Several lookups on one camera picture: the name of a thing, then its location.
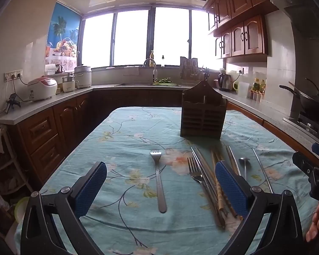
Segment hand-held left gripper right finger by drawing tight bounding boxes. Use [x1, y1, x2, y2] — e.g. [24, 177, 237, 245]
[215, 160, 304, 255]

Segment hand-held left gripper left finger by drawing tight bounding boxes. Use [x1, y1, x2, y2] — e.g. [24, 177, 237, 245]
[21, 161, 107, 255]

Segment metal chopstick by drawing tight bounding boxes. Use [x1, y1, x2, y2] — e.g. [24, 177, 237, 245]
[226, 146, 239, 176]
[229, 146, 241, 176]
[195, 148, 222, 192]
[252, 148, 274, 194]
[191, 147, 226, 229]

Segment steel fork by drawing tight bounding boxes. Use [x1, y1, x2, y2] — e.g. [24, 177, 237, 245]
[187, 157, 219, 208]
[150, 150, 167, 214]

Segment wooden utensil holder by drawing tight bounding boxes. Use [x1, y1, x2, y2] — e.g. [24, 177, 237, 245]
[180, 80, 228, 140]

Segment small steel spoon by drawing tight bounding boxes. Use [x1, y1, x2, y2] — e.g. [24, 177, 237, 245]
[238, 157, 251, 181]

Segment gas stove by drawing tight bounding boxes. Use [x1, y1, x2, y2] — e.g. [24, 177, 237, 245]
[283, 113, 319, 142]

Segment black wok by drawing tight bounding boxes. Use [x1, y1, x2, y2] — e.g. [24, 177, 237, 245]
[279, 78, 319, 121]

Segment teal floral tablecloth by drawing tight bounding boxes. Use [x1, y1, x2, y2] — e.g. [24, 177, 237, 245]
[14, 107, 319, 255]

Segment wooden lower cabinets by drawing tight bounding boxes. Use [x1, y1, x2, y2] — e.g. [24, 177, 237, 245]
[14, 88, 319, 185]

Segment wooden cabinets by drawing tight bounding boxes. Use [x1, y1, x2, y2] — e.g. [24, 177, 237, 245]
[204, 0, 298, 59]
[14, 88, 319, 185]

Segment green bowl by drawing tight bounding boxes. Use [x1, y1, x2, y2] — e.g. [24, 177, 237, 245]
[14, 197, 30, 224]

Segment row of spice jars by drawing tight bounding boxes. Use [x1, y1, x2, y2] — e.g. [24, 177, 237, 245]
[249, 90, 263, 103]

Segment white storage rack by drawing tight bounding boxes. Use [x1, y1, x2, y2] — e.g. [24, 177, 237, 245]
[0, 123, 34, 194]

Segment grey speckled kitchen countertop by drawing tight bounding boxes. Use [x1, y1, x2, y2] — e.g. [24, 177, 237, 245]
[0, 81, 319, 149]

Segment steel electric kettle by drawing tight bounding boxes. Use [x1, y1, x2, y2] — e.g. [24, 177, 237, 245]
[218, 72, 232, 92]

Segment small white electric pot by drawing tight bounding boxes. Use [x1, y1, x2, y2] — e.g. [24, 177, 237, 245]
[61, 73, 80, 93]

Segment large white cooker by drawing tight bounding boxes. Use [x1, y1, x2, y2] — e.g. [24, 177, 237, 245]
[74, 65, 92, 89]

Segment white and red rice cooker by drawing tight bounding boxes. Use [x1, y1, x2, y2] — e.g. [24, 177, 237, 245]
[27, 76, 58, 102]

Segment small black phone tripod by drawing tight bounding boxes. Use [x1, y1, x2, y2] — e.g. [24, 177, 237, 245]
[6, 93, 21, 114]

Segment green basket of vegetables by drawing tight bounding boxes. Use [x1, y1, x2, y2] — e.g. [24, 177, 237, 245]
[153, 78, 182, 87]

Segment wooden dish rack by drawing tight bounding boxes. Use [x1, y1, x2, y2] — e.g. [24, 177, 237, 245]
[180, 57, 200, 79]

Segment chrome kitchen faucet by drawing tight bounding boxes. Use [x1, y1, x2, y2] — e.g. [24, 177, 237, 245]
[143, 58, 157, 84]

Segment wooden upper cabinets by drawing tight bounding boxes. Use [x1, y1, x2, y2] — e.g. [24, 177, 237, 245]
[204, 0, 298, 59]

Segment range hood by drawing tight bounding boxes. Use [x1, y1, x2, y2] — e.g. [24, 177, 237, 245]
[268, 0, 319, 39]

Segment large kitchen window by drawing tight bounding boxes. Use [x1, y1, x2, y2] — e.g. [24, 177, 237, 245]
[78, 4, 224, 70]

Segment clear pitcher with green handle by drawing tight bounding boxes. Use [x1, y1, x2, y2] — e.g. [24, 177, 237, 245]
[232, 81, 250, 98]

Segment wall power outlet strip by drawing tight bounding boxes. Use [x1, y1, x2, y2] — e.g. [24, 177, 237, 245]
[4, 69, 23, 82]

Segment tropical fruit wall poster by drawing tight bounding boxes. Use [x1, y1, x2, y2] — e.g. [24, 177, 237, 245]
[45, 2, 82, 65]

